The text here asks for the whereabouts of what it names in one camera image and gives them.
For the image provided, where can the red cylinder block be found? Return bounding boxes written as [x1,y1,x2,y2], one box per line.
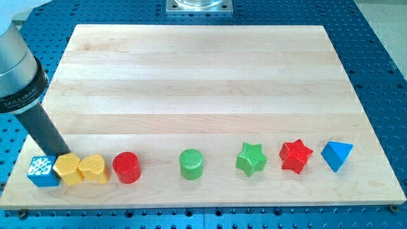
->
[113,151,142,184]

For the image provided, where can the green cylinder block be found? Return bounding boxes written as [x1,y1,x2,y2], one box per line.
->
[179,149,204,180]

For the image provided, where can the yellow heart block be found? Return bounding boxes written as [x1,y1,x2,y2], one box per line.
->
[78,154,110,184]

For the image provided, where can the green star block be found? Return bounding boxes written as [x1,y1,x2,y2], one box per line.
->
[235,142,267,177]

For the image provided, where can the light wooden board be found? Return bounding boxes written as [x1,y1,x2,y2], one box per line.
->
[1,25,406,209]

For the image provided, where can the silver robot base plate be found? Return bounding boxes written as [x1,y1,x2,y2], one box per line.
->
[165,0,233,15]

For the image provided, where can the blue cube block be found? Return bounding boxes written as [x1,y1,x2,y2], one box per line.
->
[26,156,60,188]

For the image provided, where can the red star block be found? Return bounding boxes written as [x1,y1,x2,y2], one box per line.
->
[279,139,314,174]

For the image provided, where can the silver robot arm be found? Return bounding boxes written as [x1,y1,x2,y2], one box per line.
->
[1,23,48,113]

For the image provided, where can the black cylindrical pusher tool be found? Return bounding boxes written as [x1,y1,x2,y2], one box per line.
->
[15,102,71,156]

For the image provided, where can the yellow pentagon block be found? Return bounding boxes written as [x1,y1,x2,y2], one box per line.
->
[53,153,84,186]

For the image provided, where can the blue triangle block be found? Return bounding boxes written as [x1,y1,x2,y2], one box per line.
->
[321,141,354,172]

